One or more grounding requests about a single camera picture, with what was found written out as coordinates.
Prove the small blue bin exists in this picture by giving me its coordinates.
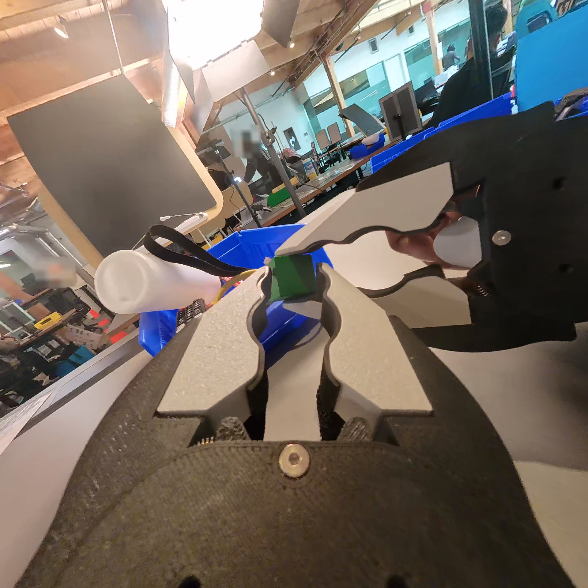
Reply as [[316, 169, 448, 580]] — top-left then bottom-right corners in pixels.
[[351, 138, 386, 159], [371, 92, 513, 173]]

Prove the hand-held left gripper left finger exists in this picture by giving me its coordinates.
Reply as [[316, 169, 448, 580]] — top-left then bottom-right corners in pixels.
[[156, 266, 269, 441]]

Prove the black metal stand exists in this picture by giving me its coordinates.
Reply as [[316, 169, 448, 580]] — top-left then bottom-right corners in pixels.
[[239, 87, 306, 219]]

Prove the green foam cube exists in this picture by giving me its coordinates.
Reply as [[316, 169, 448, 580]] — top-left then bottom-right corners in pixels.
[[268, 255, 318, 302]]

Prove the yellow network cable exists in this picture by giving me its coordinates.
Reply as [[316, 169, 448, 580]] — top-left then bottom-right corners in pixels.
[[216, 270, 258, 301]]

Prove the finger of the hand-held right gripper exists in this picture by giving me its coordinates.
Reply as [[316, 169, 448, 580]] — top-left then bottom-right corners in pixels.
[[275, 163, 455, 258], [284, 266, 473, 328]]

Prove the large blue plastic bin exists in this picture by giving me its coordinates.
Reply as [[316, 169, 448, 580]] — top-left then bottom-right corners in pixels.
[[139, 225, 334, 364]]

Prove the wooden table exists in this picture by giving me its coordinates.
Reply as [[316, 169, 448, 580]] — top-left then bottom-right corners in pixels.
[[257, 142, 382, 226]]

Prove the white metal stand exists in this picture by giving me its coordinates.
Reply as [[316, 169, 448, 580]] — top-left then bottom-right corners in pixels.
[[158, 211, 209, 235]]

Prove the black remote control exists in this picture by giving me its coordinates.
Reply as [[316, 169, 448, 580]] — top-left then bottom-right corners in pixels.
[[177, 299, 207, 324]]

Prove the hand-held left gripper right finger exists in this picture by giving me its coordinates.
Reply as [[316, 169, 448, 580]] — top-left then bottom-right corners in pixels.
[[317, 264, 435, 442]]

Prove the black bottle cord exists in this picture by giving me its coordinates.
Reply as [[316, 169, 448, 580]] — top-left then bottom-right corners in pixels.
[[143, 225, 244, 278]]

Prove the white plastic bottle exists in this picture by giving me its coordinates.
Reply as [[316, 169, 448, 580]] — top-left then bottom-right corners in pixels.
[[95, 248, 226, 315]]

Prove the person's right hand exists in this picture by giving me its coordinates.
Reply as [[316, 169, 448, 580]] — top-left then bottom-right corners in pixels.
[[386, 216, 460, 272]]

